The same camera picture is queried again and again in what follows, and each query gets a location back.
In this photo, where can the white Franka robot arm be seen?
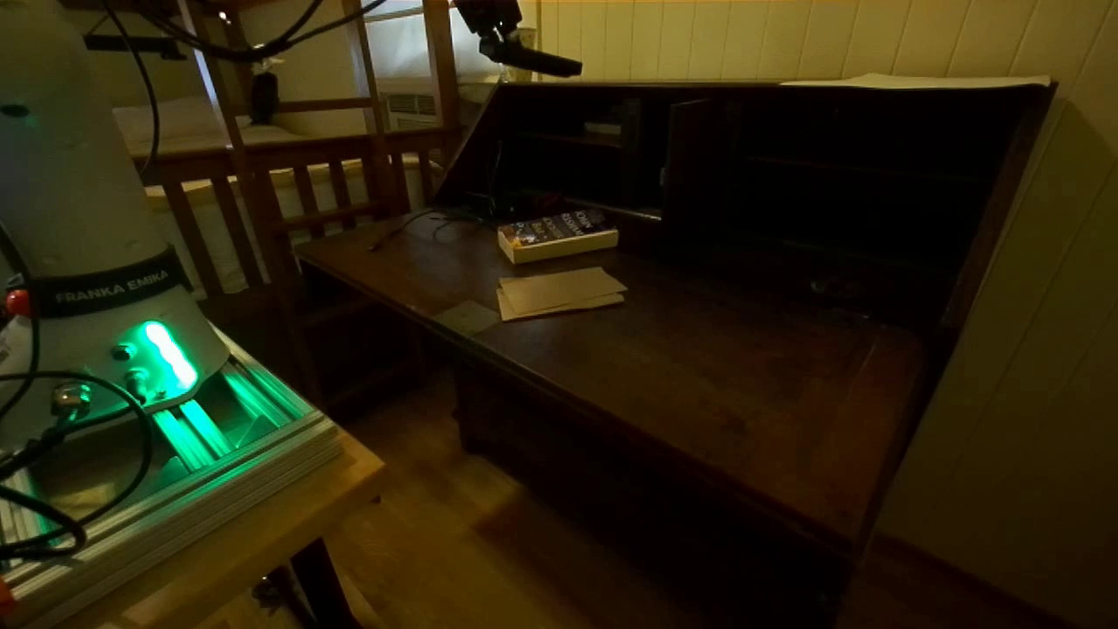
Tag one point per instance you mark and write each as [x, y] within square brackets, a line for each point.
[82, 197]

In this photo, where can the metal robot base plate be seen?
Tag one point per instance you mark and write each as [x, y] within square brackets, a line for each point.
[186, 457]

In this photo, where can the dark wooden chair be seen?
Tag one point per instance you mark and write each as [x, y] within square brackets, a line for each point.
[290, 222]

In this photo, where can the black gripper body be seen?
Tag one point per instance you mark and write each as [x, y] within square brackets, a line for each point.
[482, 17]

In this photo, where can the dark wooden secretary cabinet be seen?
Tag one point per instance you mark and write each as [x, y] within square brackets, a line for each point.
[722, 385]

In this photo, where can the light wooden robot table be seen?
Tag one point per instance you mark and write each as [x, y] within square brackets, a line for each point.
[281, 524]

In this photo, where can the black remote control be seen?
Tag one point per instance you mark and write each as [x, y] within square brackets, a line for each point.
[546, 62]

